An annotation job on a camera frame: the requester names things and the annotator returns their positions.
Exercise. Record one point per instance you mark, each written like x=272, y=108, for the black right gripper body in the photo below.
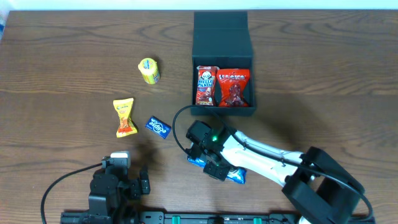
x=203, y=154

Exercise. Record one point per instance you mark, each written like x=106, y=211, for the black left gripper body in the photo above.
x=137, y=187

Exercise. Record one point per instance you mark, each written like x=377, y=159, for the blue Oreo cookie pack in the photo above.
x=236, y=174

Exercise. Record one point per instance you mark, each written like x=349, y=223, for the blue Eclipse mints tin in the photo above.
x=158, y=127

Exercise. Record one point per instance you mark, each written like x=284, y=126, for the red snack pouch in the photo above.
x=232, y=82

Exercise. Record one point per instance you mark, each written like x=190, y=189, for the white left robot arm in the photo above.
x=111, y=206

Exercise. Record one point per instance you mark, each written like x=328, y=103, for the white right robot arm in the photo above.
x=316, y=184

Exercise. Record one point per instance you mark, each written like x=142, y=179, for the yellow orange snack packet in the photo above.
x=123, y=109

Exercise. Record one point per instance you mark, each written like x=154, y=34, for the red Hello Panda box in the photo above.
x=205, y=95

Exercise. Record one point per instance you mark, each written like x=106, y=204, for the yellow Mentos gum bottle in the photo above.
x=149, y=70

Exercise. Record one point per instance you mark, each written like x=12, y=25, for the black open gift box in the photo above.
x=222, y=39

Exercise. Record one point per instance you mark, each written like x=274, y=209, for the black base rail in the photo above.
x=185, y=218

